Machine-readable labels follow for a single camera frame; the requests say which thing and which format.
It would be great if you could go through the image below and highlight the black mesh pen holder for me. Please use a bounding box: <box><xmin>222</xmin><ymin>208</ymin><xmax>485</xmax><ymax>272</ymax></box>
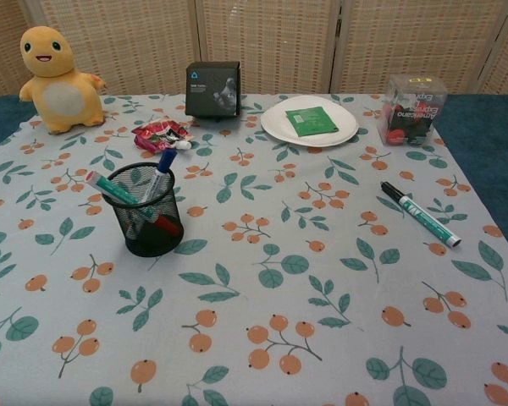
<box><xmin>100</xmin><ymin>162</ymin><xmax>185</xmax><ymax>258</ymax></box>

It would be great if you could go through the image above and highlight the black cap marker pen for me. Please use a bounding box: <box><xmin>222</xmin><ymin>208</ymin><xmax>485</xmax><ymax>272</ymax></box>
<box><xmin>379</xmin><ymin>180</ymin><xmax>463</xmax><ymax>250</ymax></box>

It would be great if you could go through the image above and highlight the blue marker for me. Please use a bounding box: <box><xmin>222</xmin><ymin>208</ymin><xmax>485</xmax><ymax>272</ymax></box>
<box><xmin>126</xmin><ymin>148</ymin><xmax>179</xmax><ymax>238</ymax></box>

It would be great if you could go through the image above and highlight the red-capped teal whiteboard marker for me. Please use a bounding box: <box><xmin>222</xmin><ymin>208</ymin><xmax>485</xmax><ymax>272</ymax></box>
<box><xmin>86</xmin><ymin>170</ymin><xmax>183</xmax><ymax>239</ymax></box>

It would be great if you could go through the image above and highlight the white paper plate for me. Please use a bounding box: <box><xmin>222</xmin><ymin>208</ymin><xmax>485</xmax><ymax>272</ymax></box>
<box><xmin>260</xmin><ymin>95</ymin><xmax>360</xmax><ymax>148</ymax></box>

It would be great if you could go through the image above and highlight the floral print tablecloth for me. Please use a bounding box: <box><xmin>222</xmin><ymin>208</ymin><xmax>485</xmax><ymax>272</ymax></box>
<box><xmin>0</xmin><ymin>91</ymin><xmax>508</xmax><ymax>406</ymax></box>

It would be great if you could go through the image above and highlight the green sachet packet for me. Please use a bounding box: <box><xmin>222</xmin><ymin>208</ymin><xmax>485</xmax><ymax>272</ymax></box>
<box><xmin>284</xmin><ymin>105</ymin><xmax>340</xmax><ymax>139</ymax></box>

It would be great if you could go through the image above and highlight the red snack pouch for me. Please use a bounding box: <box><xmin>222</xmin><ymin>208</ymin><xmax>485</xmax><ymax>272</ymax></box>
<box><xmin>131</xmin><ymin>118</ymin><xmax>195</xmax><ymax>152</ymax></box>

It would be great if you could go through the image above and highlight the black cardboard product box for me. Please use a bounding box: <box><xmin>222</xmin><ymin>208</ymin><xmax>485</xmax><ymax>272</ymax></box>
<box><xmin>185</xmin><ymin>61</ymin><xmax>242</xmax><ymax>118</ymax></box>

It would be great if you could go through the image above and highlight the clear box of coffee capsules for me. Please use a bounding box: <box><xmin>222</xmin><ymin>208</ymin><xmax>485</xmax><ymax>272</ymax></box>
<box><xmin>376</xmin><ymin>74</ymin><xmax>449</xmax><ymax>148</ymax></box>

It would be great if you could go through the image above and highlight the woven folding screen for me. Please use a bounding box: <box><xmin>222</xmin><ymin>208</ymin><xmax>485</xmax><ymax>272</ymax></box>
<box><xmin>0</xmin><ymin>0</ymin><xmax>508</xmax><ymax>107</ymax></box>

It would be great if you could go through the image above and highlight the yellow plush dinosaur toy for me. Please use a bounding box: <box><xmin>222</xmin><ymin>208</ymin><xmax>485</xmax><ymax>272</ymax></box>
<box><xmin>19</xmin><ymin>25</ymin><xmax>108</xmax><ymax>135</ymax></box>

